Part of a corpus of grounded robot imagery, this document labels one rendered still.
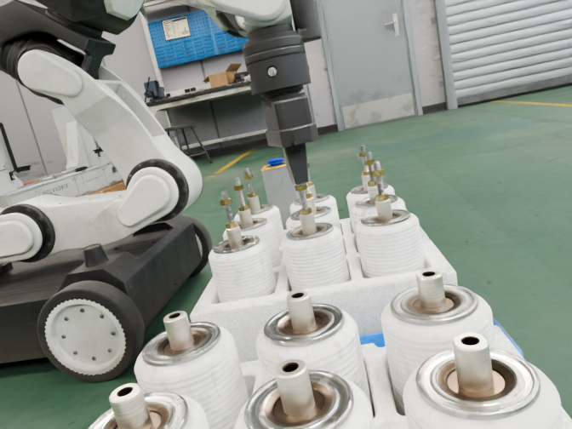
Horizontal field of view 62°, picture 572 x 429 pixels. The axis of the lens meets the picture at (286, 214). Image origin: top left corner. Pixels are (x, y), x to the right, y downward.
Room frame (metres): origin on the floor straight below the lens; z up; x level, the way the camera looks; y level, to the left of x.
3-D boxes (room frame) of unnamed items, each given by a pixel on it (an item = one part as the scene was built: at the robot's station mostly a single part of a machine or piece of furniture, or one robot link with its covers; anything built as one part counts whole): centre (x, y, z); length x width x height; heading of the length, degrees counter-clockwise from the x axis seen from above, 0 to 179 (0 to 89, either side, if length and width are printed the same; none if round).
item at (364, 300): (0.83, -0.04, 0.09); 0.39 x 0.39 x 0.18; 83
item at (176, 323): (0.42, 0.12, 0.26); 0.02 x 0.02 x 0.03
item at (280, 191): (1.12, 0.00, 0.16); 0.07 x 0.07 x 0.31; 83
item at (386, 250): (0.70, -0.15, 0.16); 0.10 x 0.10 x 0.18
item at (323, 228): (0.71, -0.03, 0.25); 0.08 x 0.08 x 0.01
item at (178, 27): (5.89, 0.80, 1.54); 0.32 x 0.02 x 0.25; 81
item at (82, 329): (0.87, 0.42, 0.10); 0.20 x 0.05 x 0.20; 81
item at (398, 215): (0.70, -0.15, 0.25); 0.08 x 0.08 x 0.01
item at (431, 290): (0.39, -0.11, 0.26); 0.02 x 0.02 x 0.03
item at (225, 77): (5.62, 0.37, 0.87); 0.40 x 0.30 x 0.23; 67
